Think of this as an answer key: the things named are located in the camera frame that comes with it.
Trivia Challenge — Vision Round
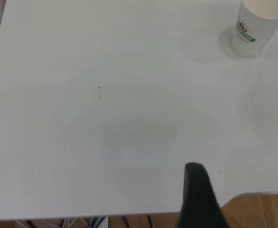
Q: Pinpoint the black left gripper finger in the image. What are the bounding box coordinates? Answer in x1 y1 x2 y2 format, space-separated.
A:
175 162 232 228

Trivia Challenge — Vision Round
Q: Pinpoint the white paper coffee cup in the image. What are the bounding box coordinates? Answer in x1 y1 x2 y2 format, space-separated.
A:
232 0 278 58

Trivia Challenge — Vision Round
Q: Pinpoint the white cable under table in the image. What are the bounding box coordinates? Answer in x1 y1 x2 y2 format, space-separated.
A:
15 217 92 228

